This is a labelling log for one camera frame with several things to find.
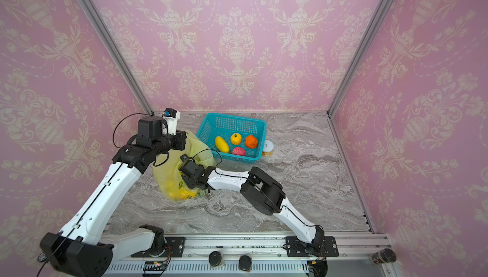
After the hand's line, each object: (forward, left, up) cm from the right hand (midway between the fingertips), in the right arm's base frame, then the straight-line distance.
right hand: (193, 173), depth 93 cm
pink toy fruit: (+10, -23, +4) cm, 25 cm away
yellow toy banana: (-11, +3, +3) cm, 12 cm away
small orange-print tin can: (+12, -38, +2) cm, 40 cm away
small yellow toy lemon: (+18, -21, +3) cm, 28 cm away
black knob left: (-36, -14, +7) cm, 39 cm away
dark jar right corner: (-38, -72, +6) cm, 81 cm away
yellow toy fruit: (+15, -13, +2) cm, 20 cm away
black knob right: (-38, -25, +8) cm, 46 cm away
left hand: (+4, -4, +26) cm, 27 cm away
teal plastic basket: (+30, -8, +2) cm, 31 cm away
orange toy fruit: (+15, -30, +4) cm, 33 cm away
